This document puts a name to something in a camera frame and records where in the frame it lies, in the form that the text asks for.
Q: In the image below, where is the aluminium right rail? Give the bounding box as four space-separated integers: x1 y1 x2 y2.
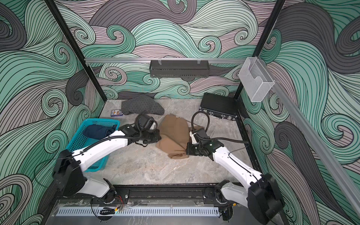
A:
257 57 360 217

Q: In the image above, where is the tan brown skirt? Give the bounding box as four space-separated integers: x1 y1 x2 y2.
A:
156 114 191 159

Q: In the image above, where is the aluminium back rail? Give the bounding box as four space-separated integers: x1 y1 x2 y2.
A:
84 57 246 64

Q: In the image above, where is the white slotted cable duct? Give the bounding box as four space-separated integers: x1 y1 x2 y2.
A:
55 207 220 217

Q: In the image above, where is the clear plastic wall bin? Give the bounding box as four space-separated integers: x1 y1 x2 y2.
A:
239 57 275 102

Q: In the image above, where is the blue denim skirt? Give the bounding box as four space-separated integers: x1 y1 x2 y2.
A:
82 125 116 140

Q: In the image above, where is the grey dotted skirt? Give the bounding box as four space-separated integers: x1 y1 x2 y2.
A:
121 95 165 115

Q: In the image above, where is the small playing card box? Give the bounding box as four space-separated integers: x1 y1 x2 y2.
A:
110 109 123 117

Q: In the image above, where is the black left corner post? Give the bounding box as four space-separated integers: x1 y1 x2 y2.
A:
44 0 107 103

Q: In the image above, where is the black right corner post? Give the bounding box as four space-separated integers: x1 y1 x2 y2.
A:
234 1 285 102

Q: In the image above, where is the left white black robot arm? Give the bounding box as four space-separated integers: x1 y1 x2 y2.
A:
52 114 161 204

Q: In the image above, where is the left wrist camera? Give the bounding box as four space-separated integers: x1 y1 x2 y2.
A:
135 114 158 133

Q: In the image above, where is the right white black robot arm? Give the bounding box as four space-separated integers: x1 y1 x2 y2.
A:
186 112 285 225

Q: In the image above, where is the teal plastic basket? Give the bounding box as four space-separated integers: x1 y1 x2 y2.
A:
66 118 120 173

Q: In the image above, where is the black corner post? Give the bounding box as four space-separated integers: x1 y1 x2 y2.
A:
44 0 107 103
234 1 285 102

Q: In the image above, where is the black hard case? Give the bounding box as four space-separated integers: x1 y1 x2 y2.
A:
199 93 238 121

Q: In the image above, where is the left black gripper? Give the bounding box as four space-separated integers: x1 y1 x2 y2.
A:
140 129 162 144

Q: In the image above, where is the black perforated wall shelf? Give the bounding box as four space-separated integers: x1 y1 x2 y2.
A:
149 61 210 80

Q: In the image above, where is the aluminium rail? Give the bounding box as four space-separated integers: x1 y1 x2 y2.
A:
84 57 246 64
257 57 360 217

